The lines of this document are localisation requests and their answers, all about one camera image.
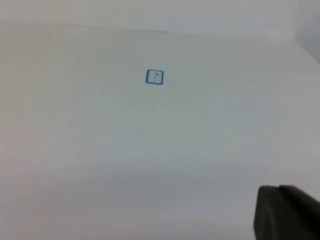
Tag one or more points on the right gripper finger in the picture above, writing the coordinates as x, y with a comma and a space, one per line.
286, 212

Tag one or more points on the blue square marker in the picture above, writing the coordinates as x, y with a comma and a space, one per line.
154, 77

